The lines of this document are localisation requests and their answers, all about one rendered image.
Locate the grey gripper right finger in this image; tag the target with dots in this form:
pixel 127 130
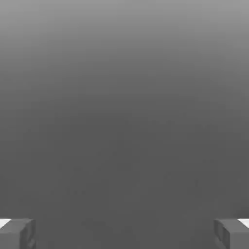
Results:
pixel 235 235

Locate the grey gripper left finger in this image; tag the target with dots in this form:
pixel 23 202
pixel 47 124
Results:
pixel 15 233

